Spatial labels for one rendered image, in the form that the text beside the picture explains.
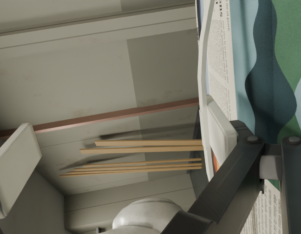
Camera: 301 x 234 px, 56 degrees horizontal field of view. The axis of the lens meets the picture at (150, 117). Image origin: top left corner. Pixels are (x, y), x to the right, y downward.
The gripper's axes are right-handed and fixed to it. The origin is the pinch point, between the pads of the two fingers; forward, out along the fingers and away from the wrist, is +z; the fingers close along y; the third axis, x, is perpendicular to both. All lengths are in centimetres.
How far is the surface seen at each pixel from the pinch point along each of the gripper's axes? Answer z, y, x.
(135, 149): 432, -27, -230
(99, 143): 431, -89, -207
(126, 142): 424, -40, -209
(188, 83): 383, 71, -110
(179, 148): 427, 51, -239
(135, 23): 295, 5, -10
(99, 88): 365, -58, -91
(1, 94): 346, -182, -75
